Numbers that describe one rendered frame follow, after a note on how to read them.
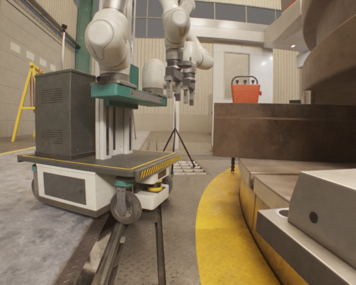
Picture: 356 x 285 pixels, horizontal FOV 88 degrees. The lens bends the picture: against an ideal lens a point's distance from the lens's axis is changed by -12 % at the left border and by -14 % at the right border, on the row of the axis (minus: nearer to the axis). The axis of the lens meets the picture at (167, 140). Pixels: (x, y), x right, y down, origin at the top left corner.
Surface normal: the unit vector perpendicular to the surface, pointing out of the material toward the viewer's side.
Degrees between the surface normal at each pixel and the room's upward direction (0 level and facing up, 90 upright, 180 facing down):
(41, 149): 90
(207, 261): 0
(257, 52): 90
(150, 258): 0
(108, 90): 90
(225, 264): 0
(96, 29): 96
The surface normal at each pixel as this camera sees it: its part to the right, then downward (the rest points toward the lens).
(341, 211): -1.00, -0.01
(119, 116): 0.93, 0.04
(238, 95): -0.29, 0.19
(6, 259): 0.01, -1.00
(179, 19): 0.11, 0.22
